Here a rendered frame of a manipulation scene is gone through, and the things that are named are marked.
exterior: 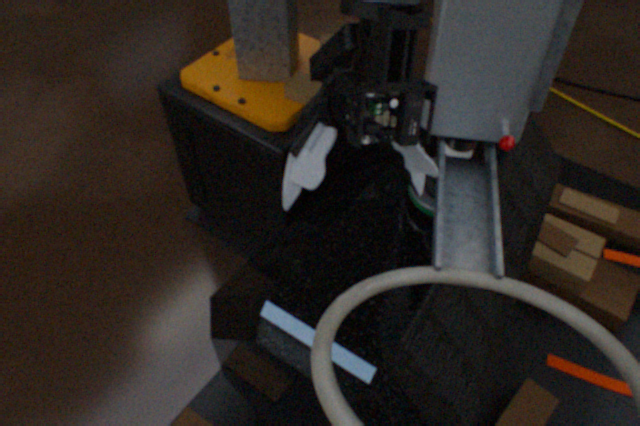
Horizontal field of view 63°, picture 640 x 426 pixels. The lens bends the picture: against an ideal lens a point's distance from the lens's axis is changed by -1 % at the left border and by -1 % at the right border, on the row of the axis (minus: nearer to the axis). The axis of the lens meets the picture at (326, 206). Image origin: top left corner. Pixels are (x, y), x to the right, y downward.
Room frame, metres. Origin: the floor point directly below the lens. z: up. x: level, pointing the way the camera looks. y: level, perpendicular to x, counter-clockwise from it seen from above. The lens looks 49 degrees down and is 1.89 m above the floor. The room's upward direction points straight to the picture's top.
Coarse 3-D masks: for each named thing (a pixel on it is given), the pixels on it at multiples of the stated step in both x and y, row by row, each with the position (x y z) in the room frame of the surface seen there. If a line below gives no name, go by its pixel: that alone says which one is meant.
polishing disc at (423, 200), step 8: (432, 160) 1.07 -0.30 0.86; (432, 176) 1.01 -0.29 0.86; (424, 184) 0.98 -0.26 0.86; (432, 184) 0.98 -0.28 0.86; (424, 192) 0.95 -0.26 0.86; (432, 192) 0.95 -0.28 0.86; (416, 200) 0.93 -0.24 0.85; (424, 200) 0.92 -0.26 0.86; (432, 200) 0.92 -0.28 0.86; (432, 208) 0.89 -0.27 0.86
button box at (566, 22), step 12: (576, 0) 0.85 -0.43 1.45; (564, 12) 0.86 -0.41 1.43; (576, 12) 0.85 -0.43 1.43; (564, 24) 0.85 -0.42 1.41; (564, 36) 0.85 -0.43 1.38; (552, 48) 0.86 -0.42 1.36; (564, 48) 0.85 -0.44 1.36; (552, 60) 0.85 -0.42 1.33; (540, 72) 0.86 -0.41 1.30; (552, 72) 0.85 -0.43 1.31; (540, 84) 0.85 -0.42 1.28; (540, 96) 0.85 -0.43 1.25; (528, 108) 0.86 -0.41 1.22; (540, 108) 0.85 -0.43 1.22
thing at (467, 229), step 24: (456, 168) 0.85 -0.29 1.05; (480, 168) 0.85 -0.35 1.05; (456, 192) 0.77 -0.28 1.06; (480, 192) 0.77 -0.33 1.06; (456, 216) 0.70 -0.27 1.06; (480, 216) 0.70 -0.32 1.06; (456, 240) 0.64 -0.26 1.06; (480, 240) 0.64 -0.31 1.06; (432, 264) 0.58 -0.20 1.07; (456, 264) 0.58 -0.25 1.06; (480, 264) 0.58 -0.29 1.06; (480, 288) 0.53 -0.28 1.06
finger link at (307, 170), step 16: (320, 128) 0.38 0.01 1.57; (304, 144) 0.37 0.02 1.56; (320, 144) 0.36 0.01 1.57; (288, 160) 0.36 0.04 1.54; (304, 160) 0.36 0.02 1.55; (320, 160) 0.34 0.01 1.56; (288, 176) 0.35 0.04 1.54; (304, 176) 0.34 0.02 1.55; (320, 176) 0.32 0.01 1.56; (288, 192) 0.34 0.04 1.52; (288, 208) 0.34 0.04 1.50
